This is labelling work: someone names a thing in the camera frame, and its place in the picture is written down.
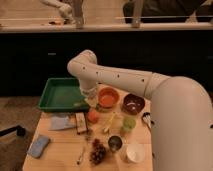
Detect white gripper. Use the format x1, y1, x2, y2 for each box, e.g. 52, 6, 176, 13
79, 79, 97, 108

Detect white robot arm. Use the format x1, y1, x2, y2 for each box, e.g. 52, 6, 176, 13
67, 50, 213, 171

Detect orange bowl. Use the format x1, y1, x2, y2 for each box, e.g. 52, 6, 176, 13
98, 87, 119, 108

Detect purple bowl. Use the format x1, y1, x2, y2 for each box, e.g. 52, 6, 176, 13
122, 94, 145, 115

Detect orange fruit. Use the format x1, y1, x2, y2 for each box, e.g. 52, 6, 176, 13
87, 108, 100, 124

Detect green plastic tray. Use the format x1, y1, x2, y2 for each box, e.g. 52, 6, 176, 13
39, 78, 89, 112

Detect brown snack bar package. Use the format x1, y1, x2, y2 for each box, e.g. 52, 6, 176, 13
75, 112, 87, 134

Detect yellow banana piece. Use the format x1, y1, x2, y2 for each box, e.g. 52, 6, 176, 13
103, 113, 116, 133

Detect grey cloth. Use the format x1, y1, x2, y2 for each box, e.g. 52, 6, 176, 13
50, 115, 76, 131

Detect green cup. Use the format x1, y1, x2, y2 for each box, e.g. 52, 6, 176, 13
122, 117, 136, 132

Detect metal cup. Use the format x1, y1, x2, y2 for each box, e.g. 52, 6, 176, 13
108, 136, 123, 153

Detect purple grapes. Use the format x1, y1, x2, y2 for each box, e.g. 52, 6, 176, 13
90, 139, 107, 165

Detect metal spoon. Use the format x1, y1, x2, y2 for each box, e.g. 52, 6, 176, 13
76, 141, 89, 165

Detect blue sponge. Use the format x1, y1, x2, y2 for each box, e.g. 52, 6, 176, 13
27, 135, 50, 158

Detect white cup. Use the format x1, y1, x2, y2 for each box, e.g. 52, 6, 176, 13
126, 143, 145, 163

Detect black chair leg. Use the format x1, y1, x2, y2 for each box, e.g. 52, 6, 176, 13
0, 125, 26, 137

